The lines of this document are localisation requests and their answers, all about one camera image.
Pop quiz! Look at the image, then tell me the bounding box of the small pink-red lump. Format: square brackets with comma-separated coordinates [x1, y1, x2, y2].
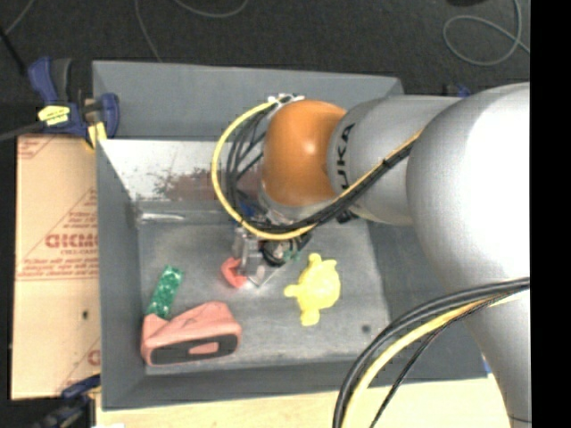
[219, 257, 249, 290]

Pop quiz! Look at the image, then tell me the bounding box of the yellow toy turtle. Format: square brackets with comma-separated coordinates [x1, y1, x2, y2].
[283, 252, 343, 327]

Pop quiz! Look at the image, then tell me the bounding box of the dark green flat block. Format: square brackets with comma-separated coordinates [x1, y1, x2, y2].
[145, 264, 185, 321]

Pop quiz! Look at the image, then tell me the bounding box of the pink and black shoe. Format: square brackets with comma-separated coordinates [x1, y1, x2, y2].
[139, 300, 244, 367]

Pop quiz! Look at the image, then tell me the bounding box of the grey metal bin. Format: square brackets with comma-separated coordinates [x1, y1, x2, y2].
[90, 60, 489, 410]

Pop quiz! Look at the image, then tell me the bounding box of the brown cardboard board red print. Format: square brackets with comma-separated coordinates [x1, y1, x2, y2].
[9, 132, 102, 400]

